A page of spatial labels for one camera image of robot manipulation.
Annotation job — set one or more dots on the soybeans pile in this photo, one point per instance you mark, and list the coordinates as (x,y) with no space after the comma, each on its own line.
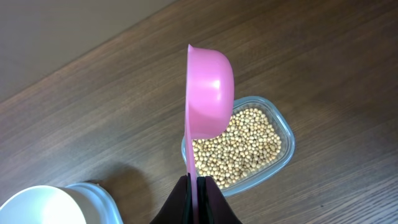
(247,145)

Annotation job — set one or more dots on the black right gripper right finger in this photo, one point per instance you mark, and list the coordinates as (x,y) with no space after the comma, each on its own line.
(212,206)

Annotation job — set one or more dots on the white bowl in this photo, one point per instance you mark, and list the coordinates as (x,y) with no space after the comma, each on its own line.
(49,205)

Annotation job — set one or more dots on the pink plastic scoop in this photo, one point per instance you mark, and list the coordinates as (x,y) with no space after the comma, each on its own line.
(208,104)

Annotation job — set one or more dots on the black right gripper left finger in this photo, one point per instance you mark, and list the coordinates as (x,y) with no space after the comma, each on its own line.
(177,209)

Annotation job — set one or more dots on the white digital kitchen scale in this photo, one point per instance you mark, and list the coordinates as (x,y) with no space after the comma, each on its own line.
(95,202)

